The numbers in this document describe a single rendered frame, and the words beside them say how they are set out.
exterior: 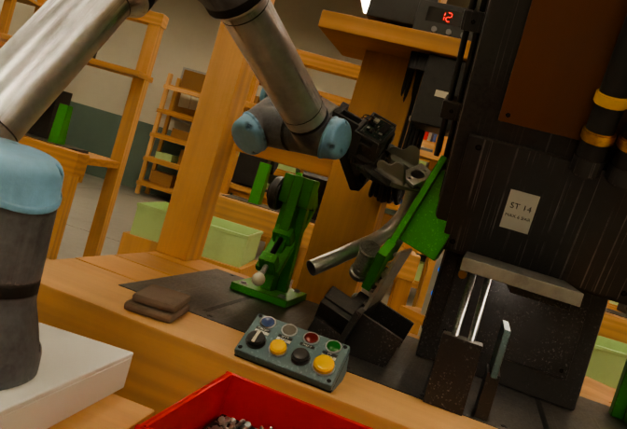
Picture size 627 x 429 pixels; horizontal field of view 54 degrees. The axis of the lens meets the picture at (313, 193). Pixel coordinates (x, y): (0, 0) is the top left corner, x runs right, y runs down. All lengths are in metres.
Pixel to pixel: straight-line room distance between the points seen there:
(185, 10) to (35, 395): 11.76
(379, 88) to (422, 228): 0.51
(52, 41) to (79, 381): 0.40
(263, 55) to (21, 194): 0.43
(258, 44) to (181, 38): 11.29
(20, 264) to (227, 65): 1.03
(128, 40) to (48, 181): 11.95
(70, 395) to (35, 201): 0.22
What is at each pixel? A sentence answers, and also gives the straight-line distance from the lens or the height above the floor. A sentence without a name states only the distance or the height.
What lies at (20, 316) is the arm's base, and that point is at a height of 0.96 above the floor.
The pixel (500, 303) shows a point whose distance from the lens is 1.23.
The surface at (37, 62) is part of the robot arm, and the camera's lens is 0.83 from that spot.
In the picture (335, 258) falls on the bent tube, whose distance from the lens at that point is 1.17.
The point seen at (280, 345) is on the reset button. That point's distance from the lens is 0.90.
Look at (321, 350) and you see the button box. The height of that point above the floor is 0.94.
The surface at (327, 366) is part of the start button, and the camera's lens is 0.88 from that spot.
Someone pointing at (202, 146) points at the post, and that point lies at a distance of 1.60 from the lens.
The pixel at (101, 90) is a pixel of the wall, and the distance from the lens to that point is 12.64.
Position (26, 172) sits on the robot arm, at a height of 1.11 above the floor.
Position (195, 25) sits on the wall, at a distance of 12.18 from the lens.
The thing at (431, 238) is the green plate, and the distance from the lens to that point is 1.07.
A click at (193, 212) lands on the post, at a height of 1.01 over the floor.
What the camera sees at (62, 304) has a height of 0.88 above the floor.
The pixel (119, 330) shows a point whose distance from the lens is 0.99.
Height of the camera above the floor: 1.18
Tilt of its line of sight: 2 degrees down
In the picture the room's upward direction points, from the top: 16 degrees clockwise
